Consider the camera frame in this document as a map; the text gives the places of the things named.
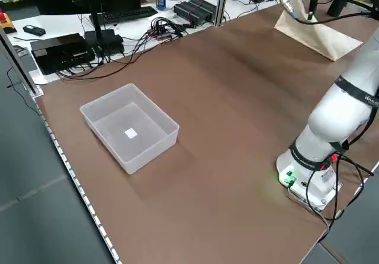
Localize black cable with metal connector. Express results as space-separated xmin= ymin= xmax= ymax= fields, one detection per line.
xmin=272 ymin=0 xmax=379 ymax=25

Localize small black handheld device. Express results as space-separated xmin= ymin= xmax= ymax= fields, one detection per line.
xmin=23 ymin=24 xmax=46 ymax=37

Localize aluminium frame post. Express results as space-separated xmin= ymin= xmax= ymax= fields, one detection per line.
xmin=213 ymin=0 xmax=232 ymax=28

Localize red emergency stop button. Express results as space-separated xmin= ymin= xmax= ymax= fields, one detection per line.
xmin=0 ymin=9 xmax=14 ymax=34

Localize clear plastic bin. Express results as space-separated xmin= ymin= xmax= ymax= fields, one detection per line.
xmin=79 ymin=83 xmax=181 ymax=175

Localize flat black electronics box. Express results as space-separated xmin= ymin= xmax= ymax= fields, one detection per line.
xmin=30 ymin=33 xmax=96 ymax=75

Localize beige tablecloth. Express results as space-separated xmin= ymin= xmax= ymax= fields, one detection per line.
xmin=274 ymin=0 xmax=364 ymax=62

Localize black hub with cables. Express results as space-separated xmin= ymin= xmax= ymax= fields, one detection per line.
xmin=146 ymin=17 xmax=190 ymax=41

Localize aluminium frame rail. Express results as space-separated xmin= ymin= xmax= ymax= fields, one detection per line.
xmin=0 ymin=27 xmax=44 ymax=99

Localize black base cable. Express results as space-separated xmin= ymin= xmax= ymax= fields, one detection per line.
xmin=306 ymin=153 xmax=375 ymax=228

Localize black keyboard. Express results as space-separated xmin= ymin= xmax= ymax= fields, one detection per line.
xmin=88 ymin=6 xmax=159 ymax=25

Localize black finned power box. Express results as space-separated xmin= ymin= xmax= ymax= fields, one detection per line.
xmin=173 ymin=0 xmax=219 ymax=27

